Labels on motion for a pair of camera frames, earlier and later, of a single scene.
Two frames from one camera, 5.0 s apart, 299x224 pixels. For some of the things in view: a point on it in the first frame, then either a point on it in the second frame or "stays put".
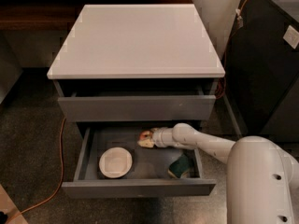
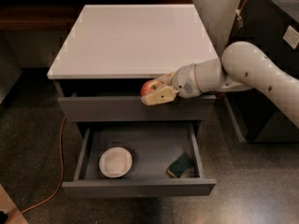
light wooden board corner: (9, 207) stays put
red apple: (146, 134) -> (149, 87)
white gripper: (158, 137) -> (183, 79)
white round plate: (115, 162) stays put
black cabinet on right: (261, 80) stays put
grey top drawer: (114, 108) stays put
